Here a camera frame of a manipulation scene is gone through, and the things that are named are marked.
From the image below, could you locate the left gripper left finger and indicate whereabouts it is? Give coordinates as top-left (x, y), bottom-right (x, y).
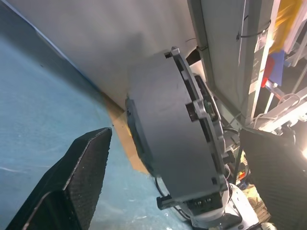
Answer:
top-left (4, 127), bottom-right (113, 230)

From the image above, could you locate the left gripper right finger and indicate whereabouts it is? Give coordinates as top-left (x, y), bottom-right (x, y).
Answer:
top-left (239, 128), bottom-right (307, 230)

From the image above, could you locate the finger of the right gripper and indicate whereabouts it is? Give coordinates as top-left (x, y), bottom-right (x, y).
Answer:
top-left (156, 194), bottom-right (174, 210)

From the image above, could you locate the motor stator with copper windings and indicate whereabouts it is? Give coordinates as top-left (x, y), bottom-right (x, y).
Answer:
top-left (126, 46), bottom-right (227, 201)

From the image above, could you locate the thin silver disc plate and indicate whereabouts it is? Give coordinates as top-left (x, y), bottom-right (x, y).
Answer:
top-left (165, 46), bottom-right (227, 192)

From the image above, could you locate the brown cardboard board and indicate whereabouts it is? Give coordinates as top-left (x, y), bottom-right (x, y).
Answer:
top-left (103, 93), bottom-right (154, 175)

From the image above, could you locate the blue plastic table sheet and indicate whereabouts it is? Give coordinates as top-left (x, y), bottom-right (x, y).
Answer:
top-left (0, 2), bottom-right (192, 230)

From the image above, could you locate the red flat object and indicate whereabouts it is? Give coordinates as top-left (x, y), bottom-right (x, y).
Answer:
top-left (261, 56), bottom-right (275, 88)

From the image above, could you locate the blue flat object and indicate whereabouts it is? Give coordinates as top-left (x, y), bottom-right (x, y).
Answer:
top-left (267, 50), bottom-right (286, 87)

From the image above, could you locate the white backdrop panel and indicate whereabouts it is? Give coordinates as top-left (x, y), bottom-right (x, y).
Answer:
top-left (7, 0), bottom-right (204, 115)

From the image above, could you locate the black zip tie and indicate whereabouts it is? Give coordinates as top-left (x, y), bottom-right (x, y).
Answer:
top-left (236, 20), bottom-right (272, 42)

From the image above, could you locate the yellow orange object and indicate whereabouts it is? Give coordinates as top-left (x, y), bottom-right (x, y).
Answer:
top-left (270, 0), bottom-right (304, 55)

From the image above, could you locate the white frame bar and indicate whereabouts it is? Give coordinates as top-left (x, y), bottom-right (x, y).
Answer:
top-left (251, 87), bottom-right (307, 131)

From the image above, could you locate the aluminium frame upright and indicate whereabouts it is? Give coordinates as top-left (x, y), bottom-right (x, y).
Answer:
top-left (239, 0), bottom-right (279, 125)

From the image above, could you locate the dark grey post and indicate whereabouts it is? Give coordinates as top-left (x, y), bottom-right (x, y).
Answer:
top-left (187, 0), bottom-right (257, 125)

